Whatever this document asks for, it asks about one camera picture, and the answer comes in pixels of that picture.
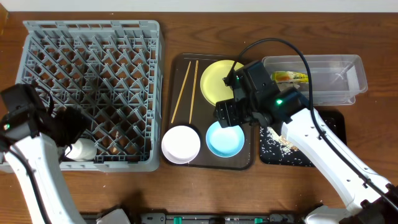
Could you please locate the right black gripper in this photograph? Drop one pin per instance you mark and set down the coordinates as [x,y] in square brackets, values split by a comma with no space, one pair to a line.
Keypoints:
[227,113]

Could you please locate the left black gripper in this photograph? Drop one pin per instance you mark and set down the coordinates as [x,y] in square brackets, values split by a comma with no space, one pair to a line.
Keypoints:
[73,130]

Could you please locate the light blue bowl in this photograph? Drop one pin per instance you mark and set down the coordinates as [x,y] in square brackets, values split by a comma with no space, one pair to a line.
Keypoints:
[224,142]

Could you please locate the white plastic cup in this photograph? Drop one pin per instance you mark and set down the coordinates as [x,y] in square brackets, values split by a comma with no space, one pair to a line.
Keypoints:
[82,150]

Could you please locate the rice and food scraps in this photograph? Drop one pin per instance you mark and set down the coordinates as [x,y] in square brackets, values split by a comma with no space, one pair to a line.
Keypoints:
[275,149]

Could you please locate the green orange snack wrapper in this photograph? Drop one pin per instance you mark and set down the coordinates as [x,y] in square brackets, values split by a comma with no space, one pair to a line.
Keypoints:
[289,77]

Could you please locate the wooden chopstick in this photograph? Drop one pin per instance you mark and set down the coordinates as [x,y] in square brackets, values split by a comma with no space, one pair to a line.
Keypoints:
[181,92]
[193,92]

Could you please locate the white paper napkin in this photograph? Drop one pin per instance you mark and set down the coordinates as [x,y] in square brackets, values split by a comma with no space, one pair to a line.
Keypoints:
[285,85]

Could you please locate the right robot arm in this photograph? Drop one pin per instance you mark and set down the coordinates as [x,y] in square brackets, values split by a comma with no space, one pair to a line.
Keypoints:
[368,197]

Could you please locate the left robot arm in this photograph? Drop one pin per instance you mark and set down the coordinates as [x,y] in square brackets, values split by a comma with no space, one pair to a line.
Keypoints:
[33,141]

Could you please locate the clear plastic waste bin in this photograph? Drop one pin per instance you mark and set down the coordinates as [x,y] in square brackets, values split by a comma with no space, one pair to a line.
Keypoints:
[336,79]

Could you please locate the yellow round plate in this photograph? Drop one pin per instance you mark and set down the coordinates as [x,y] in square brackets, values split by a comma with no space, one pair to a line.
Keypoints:
[212,85]

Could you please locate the dark brown serving tray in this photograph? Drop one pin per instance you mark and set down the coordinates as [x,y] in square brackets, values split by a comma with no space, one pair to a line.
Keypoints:
[203,113]

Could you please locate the black plastic tray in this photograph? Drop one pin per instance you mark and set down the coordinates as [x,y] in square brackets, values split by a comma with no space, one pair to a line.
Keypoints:
[334,120]

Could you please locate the pink round bowl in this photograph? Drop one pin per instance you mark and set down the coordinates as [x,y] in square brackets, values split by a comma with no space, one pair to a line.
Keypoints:
[180,144]

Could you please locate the grey plastic dish rack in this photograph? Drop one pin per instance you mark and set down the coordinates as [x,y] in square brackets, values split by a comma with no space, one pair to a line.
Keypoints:
[112,71]

